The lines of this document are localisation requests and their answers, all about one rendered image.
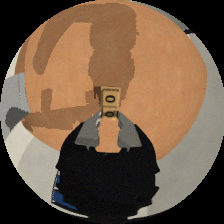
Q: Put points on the tan wooden number cube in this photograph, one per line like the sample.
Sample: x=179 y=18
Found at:
x=110 y=97
x=109 y=112

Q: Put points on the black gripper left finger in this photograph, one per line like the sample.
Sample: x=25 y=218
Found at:
x=86 y=134

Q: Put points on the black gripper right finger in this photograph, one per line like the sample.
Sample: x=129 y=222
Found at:
x=135 y=140

